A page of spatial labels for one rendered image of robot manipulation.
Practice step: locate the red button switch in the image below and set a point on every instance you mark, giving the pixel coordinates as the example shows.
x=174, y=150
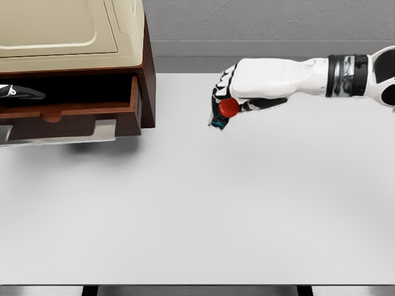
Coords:
x=227, y=108

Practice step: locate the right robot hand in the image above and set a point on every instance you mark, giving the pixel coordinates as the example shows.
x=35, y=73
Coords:
x=259, y=77

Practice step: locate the brown cabinet drawer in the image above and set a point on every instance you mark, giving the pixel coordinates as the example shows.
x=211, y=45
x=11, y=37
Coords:
x=77, y=120

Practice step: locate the brown cabinet with beige top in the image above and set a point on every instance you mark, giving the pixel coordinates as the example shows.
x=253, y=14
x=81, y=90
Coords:
x=71, y=37

